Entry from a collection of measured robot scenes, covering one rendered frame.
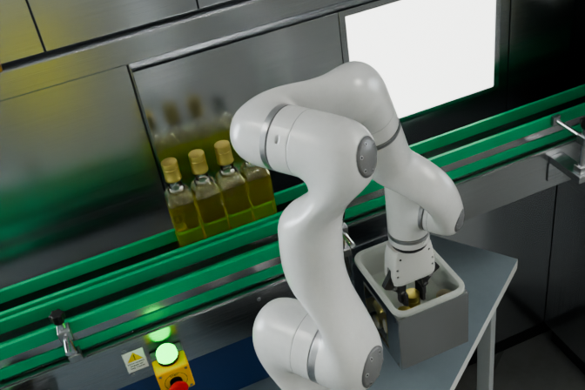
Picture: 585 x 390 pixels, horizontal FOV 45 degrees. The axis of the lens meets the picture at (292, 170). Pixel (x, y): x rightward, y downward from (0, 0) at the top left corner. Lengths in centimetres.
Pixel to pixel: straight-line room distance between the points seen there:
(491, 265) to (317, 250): 100
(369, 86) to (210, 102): 57
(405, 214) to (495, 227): 92
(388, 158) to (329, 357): 34
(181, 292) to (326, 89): 63
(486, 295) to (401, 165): 74
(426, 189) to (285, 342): 37
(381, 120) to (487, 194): 75
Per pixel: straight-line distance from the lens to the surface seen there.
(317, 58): 164
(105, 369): 158
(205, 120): 160
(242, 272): 153
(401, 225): 141
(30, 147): 160
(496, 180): 185
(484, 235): 228
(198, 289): 152
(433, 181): 130
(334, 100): 107
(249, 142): 102
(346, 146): 95
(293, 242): 106
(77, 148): 161
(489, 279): 196
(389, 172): 125
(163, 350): 152
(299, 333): 120
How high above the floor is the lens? 212
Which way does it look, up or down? 35 degrees down
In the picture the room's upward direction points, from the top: 9 degrees counter-clockwise
